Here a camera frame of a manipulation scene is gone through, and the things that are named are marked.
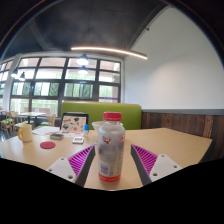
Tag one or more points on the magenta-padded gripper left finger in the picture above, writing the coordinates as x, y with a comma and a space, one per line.
63, 168

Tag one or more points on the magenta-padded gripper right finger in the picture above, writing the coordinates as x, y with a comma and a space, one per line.
163, 166

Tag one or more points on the clear red-capped drink bottle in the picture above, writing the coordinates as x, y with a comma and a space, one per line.
111, 150

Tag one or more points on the flat round red coaster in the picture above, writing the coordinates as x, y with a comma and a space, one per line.
47, 145

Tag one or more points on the small dark flat box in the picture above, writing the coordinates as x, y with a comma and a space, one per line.
57, 136

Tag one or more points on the white paper sheets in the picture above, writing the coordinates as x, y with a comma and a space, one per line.
45, 130

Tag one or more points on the small blue-capped white bottle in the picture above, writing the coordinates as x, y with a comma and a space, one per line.
86, 130

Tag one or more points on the black tablet with stickers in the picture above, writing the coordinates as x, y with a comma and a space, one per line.
74, 124

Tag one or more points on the wooden dining table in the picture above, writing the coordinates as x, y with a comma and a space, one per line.
31, 114

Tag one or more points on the green upholstered bench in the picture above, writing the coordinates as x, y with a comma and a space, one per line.
93, 110

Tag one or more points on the group of wooden green-seated chairs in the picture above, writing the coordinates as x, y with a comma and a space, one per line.
8, 121

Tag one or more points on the group of pendant ceiling lamps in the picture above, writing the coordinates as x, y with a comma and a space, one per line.
83, 60

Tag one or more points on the long curved light strip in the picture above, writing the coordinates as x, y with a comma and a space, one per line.
110, 50

